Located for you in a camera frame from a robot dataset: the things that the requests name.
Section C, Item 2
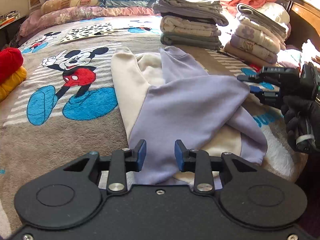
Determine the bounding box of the person's maroon clothing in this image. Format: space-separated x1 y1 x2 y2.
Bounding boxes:
299 152 320 233

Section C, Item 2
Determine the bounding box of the white floral folded garment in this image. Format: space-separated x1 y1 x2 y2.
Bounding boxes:
160 15 222 38

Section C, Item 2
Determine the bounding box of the lilac floral folded garment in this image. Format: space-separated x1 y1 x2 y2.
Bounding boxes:
229 34 278 65

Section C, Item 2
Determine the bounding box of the yellow knit sweater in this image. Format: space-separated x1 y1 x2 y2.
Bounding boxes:
0 66 27 103

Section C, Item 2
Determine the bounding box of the cream and lilac sequin sweatshirt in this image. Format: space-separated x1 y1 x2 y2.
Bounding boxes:
111 46 268 185

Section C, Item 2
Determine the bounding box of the grey striped folded garment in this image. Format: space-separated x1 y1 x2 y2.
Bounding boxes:
236 3 288 40

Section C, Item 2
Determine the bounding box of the pink floral pillow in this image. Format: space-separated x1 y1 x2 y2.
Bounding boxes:
19 6 162 40

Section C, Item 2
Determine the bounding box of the wooden headboard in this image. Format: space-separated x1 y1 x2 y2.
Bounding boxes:
278 0 320 54

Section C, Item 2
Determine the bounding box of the white purple flower garment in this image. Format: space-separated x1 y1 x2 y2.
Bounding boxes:
234 22 287 55

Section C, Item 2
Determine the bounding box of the cartoon printed blanket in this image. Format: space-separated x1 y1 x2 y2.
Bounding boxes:
0 15 309 240

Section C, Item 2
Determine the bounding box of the stack of grey folded clothes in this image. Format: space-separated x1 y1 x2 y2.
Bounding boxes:
152 2 229 27

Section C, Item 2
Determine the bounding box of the yellow cartoon pillow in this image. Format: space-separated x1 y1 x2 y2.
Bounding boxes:
41 0 102 15

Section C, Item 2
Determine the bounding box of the white cloth pile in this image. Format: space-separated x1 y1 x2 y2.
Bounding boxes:
276 39 320 67

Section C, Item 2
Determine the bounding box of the dark grey folded garment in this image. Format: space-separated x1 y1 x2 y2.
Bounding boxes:
160 32 223 51

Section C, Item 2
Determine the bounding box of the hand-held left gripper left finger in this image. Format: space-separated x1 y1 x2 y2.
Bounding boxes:
62 139 147 196

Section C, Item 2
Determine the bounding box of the row of desk clutter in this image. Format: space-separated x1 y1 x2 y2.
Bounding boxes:
0 11 20 27

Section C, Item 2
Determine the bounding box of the cream quilted blanket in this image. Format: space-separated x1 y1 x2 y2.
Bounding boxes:
262 2 291 34

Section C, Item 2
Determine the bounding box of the person's right hand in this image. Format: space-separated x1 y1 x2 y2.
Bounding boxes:
281 95 313 150

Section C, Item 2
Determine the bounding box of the light grey folded garment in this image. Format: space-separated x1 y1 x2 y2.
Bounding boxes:
158 0 223 13

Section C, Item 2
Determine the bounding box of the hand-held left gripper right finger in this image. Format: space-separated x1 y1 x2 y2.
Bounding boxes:
174 139 259 195

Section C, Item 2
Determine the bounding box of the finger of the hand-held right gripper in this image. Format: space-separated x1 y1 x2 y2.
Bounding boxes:
237 73 265 83
250 86 283 108

